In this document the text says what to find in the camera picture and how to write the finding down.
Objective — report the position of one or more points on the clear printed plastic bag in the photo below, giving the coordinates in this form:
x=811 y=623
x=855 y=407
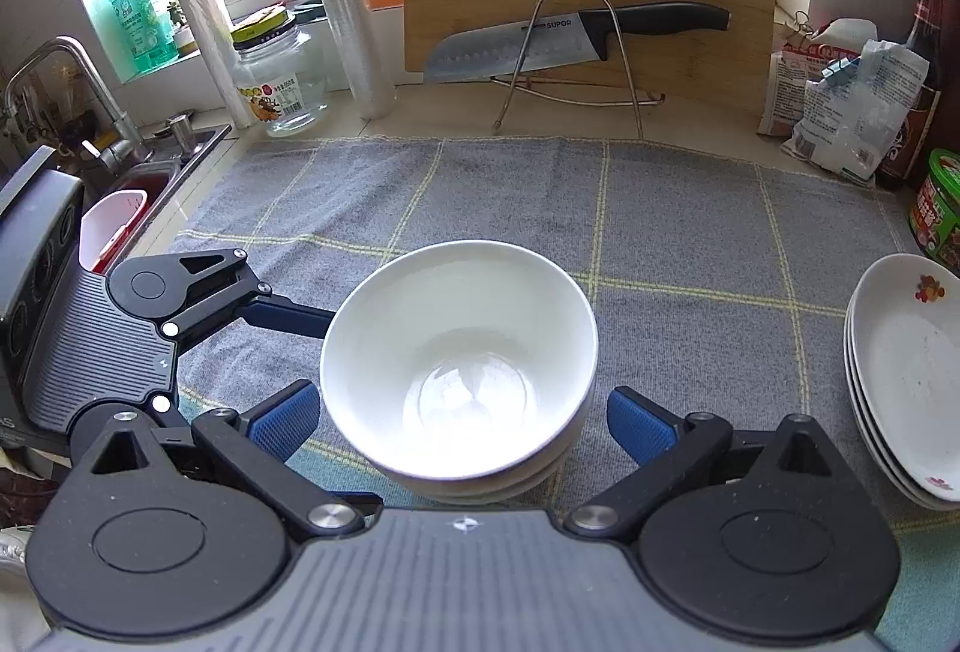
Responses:
x=855 y=127

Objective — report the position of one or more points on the metal binder clip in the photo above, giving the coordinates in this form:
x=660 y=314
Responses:
x=806 y=25

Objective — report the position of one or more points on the green dish soap bottle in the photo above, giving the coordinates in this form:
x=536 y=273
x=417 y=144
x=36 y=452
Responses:
x=139 y=29

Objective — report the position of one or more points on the small plastic wrap roll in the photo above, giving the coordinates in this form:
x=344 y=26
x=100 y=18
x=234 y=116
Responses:
x=210 y=44

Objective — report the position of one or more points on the small potted plant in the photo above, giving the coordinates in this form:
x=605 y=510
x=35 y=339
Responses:
x=180 y=21

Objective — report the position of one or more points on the green-lidded sauce jar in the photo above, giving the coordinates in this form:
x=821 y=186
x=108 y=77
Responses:
x=937 y=209

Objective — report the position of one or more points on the stainless steel sink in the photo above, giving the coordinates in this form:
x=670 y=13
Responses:
x=202 y=142

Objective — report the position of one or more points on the white and red packet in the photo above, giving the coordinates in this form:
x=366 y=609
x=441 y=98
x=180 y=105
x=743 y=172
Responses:
x=784 y=89

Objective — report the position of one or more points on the teal dish towel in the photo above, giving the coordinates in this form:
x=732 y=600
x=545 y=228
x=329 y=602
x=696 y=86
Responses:
x=930 y=569

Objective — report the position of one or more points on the red wash basin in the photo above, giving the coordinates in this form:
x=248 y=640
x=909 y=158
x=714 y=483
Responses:
x=142 y=187

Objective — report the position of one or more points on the grey checkered dish towel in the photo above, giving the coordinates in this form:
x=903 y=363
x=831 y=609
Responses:
x=675 y=232

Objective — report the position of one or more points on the green binder clip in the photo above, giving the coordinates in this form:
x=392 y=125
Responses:
x=840 y=70

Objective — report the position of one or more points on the metal faucet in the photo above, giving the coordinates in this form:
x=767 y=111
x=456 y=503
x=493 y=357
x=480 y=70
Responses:
x=105 y=97

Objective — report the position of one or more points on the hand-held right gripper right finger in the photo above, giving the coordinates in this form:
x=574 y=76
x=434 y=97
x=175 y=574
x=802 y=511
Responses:
x=641 y=427

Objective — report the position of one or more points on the dark soy sauce bottle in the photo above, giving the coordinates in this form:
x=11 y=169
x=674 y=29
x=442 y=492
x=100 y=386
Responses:
x=919 y=134

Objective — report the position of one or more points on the white fruit-print plate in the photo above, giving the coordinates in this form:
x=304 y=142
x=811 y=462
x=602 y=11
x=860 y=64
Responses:
x=915 y=359
x=874 y=443
x=879 y=464

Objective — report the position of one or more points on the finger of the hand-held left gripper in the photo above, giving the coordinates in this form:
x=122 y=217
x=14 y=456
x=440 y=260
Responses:
x=360 y=502
x=292 y=320

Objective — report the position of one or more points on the red and white plastic basket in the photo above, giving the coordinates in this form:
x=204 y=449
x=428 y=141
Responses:
x=112 y=232

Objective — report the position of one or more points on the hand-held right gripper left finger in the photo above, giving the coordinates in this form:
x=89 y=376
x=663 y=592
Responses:
x=285 y=419

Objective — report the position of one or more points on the clear glass jar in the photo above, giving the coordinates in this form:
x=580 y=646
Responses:
x=281 y=89

